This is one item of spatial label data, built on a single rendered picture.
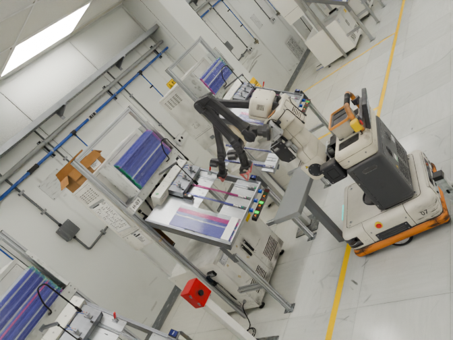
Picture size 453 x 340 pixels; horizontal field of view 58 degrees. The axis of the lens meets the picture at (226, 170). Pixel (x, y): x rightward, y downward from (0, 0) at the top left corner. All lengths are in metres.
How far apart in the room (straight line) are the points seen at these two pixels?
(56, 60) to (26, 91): 0.61
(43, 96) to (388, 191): 3.81
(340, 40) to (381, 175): 4.86
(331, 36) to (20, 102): 4.82
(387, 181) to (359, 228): 0.41
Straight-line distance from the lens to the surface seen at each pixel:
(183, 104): 4.29
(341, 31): 7.30
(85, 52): 5.71
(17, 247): 2.86
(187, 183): 3.40
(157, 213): 3.29
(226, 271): 3.34
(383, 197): 2.82
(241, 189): 3.38
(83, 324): 2.76
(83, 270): 4.55
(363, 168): 2.69
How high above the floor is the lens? 1.89
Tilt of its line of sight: 15 degrees down
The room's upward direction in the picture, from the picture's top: 45 degrees counter-clockwise
